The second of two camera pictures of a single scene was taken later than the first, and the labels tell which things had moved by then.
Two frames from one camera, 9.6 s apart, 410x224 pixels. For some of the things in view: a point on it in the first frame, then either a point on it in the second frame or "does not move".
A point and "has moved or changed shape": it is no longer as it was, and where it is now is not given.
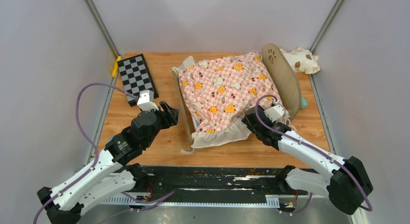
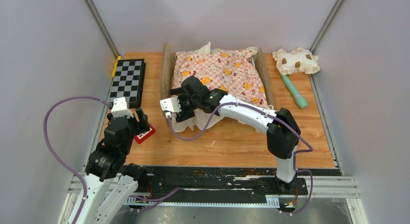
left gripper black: x=171 y=115 → x=142 y=125
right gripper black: x=246 y=122 → x=185 y=114
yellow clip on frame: x=115 y=68 does not move
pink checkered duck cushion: x=216 y=94 has moved or changed shape
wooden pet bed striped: x=285 y=78 → x=168 y=59
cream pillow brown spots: x=302 y=60 does not move
